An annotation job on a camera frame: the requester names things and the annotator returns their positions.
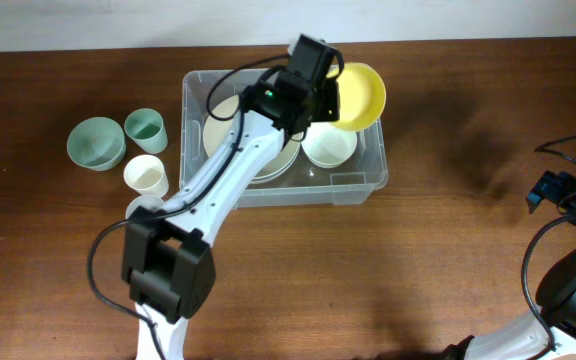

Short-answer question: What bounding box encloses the beige bowl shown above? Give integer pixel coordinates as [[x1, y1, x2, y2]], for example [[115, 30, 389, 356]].
[[251, 150, 299, 185], [203, 96, 300, 178]]

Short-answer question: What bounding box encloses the white small bowl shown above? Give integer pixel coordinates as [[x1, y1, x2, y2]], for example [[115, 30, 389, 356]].
[[301, 122, 357, 169]]

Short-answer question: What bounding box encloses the yellow small bowl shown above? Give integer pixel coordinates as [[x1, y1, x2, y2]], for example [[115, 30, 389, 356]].
[[327, 62, 386, 132]]

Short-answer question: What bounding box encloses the mint green cup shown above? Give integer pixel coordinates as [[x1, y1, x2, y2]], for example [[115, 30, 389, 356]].
[[124, 108, 168, 154]]

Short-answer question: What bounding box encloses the cream white cup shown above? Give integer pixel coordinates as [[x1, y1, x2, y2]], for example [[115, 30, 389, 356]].
[[123, 155, 169, 198]]

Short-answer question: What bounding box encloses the mint green small bowl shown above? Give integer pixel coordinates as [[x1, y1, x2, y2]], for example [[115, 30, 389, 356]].
[[67, 117, 126, 171]]

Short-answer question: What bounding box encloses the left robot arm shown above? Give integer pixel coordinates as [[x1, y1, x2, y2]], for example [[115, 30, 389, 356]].
[[121, 35, 344, 359]]

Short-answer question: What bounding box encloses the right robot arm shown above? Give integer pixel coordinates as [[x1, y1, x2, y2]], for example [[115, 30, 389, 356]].
[[439, 135, 576, 360]]

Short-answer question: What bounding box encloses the clear plastic storage bin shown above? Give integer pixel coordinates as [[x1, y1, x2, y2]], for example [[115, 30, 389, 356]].
[[179, 70, 389, 208]]

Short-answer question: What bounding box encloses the grey translucent cup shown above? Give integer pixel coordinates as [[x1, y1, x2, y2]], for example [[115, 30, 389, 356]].
[[125, 195, 164, 219]]

